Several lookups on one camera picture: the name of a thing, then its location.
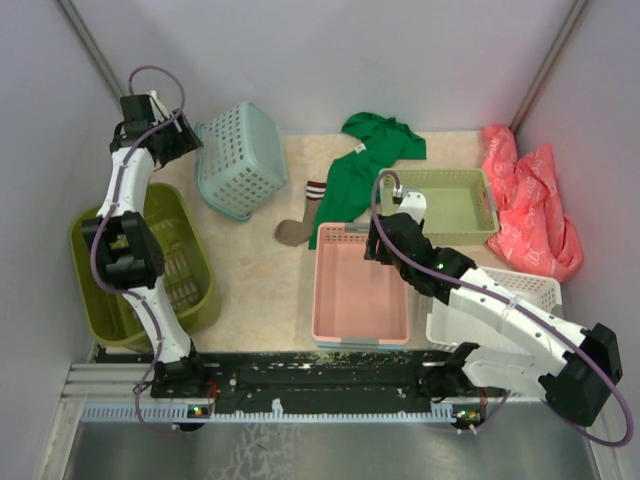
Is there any white plastic basket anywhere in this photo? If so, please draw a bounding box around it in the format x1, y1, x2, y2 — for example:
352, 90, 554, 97
426, 267, 564, 355

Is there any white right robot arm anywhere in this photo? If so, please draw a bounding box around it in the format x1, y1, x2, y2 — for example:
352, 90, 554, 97
365, 212, 622, 427

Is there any pink plastic basket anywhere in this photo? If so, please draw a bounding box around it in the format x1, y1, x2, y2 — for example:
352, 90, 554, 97
311, 223, 410, 345

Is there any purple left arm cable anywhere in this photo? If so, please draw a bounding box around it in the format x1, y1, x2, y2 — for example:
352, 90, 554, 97
89, 65, 187, 435

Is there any light green plastic basket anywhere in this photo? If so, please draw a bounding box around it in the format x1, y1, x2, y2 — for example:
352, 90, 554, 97
374, 168, 499, 246

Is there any light blue laundry basket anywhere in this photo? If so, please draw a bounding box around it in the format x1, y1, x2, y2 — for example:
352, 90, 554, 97
195, 102, 288, 221

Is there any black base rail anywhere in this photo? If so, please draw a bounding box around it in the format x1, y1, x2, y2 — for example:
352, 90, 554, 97
92, 349, 506, 414

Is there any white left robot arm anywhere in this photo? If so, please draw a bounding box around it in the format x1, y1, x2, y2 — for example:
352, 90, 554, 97
81, 91, 208, 398

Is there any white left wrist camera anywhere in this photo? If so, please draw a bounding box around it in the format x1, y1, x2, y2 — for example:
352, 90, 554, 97
147, 90, 172, 122

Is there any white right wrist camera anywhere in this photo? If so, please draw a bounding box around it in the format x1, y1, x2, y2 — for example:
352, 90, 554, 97
392, 185, 428, 225

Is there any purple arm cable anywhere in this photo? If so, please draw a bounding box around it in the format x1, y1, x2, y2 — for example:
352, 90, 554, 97
89, 65, 187, 435
370, 169, 629, 446

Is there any green shirt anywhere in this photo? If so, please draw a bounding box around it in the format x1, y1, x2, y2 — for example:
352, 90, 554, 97
308, 112, 427, 250

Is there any pink plastic bag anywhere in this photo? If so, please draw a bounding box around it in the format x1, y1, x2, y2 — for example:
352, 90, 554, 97
481, 125, 584, 282

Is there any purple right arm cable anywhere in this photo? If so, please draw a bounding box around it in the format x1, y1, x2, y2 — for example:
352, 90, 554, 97
370, 169, 629, 446

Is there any white slotted cable duct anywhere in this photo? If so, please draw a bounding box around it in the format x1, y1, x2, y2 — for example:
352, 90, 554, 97
80, 399, 461, 424

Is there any olive green laundry basket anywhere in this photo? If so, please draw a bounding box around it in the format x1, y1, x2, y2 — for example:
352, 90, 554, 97
69, 183, 222, 353

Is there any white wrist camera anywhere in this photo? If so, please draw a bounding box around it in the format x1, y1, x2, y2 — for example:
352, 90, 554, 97
392, 185, 428, 225
147, 90, 172, 122

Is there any brown striped sock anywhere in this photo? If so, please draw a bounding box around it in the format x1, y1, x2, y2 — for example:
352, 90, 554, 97
274, 180, 327, 247

